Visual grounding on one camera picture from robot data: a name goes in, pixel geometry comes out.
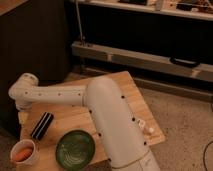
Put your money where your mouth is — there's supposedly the black striped eraser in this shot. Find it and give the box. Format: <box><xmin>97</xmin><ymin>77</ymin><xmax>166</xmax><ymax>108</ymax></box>
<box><xmin>31</xmin><ymin>112</ymin><xmax>54</xmax><ymax>140</ymax></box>

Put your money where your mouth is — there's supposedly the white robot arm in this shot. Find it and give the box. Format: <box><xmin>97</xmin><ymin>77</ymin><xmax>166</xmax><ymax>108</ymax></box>
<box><xmin>8</xmin><ymin>73</ymin><xmax>160</xmax><ymax>171</ymax></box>

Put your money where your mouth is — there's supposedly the small white table object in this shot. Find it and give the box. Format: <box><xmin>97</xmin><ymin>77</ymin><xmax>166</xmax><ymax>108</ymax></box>
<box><xmin>138</xmin><ymin>119</ymin><xmax>154</xmax><ymax>135</ymax></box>

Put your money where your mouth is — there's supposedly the green plate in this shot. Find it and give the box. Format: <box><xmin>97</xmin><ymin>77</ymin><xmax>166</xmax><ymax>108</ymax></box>
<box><xmin>55</xmin><ymin>130</ymin><xmax>95</xmax><ymax>171</ymax></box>

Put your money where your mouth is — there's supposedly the dark wooden cabinet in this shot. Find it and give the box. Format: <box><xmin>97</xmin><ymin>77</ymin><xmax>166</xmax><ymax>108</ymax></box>
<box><xmin>0</xmin><ymin>0</ymin><xmax>69</xmax><ymax>137</ymax></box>

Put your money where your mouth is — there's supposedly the vertical metal pole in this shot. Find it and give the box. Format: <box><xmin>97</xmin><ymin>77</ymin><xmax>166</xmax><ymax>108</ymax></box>
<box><xmin>75</xmin><ymin>0</ymin><xmax>85</xmax><ymax>45</ymax></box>

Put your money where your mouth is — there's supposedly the orange carrot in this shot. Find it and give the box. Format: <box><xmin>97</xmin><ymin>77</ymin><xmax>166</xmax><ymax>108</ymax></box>
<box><xmin>13</xmin><ymin>148</ymin><xmax>32</xmax><ymax>162</ymax></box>

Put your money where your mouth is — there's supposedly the white cup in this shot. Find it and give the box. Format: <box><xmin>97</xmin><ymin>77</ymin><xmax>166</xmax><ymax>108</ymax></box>
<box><xmin>10</xmin><ymin>139</ymin><xmax>38</xmax><ymax>165</ymax></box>

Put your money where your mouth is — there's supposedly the upper cluttered shelf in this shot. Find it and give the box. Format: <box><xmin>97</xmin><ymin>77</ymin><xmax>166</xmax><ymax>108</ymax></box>
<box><xmin>69</xmin><ymin>0</ymin><xmax>213</xmax><ymax>21</ymax></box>

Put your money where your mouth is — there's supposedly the black handle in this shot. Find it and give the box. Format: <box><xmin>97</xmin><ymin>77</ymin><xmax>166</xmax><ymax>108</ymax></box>
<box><xmin>169</xmin><ymin>57</ymin><xmax>200</xmax><ymax>68</ymax></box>

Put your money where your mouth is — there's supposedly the metal shelf rail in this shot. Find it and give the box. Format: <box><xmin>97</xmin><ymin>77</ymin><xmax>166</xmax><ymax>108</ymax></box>
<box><xmin>71</xmin><ymin>41</ymin><xmax>213</xmax><ymax>82</ymax></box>

